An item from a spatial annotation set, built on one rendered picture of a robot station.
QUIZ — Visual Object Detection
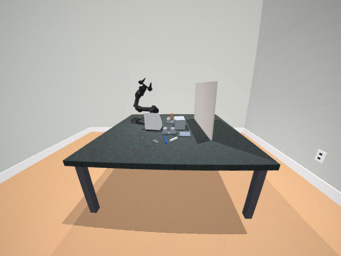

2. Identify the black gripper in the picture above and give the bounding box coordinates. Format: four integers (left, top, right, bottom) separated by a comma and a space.
139, 78, 152, 92

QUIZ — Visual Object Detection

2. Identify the white flat panel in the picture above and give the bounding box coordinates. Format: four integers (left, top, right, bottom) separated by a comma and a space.
194, 81, 217, 140

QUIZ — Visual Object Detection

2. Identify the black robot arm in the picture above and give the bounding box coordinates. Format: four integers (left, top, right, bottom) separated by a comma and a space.
133, 86, 159, 113

